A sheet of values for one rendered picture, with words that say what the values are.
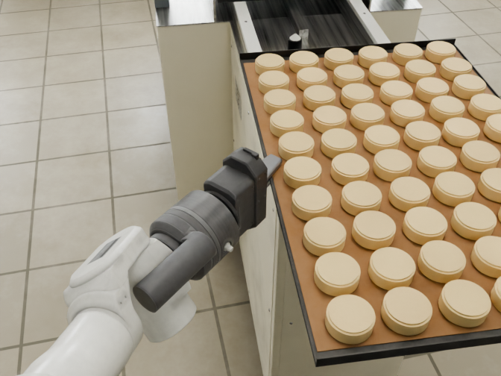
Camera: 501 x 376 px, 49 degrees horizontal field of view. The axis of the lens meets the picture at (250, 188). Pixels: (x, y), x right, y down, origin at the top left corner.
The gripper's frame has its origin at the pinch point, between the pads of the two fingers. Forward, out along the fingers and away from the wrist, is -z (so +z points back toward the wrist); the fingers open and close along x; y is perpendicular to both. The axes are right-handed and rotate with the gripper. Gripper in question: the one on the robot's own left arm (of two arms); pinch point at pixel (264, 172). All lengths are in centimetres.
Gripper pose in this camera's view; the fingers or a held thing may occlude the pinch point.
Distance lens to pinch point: 75.2
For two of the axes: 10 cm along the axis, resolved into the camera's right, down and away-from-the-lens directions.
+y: -8.0, -4.1, 4.4
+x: 0.0, -7.3, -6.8
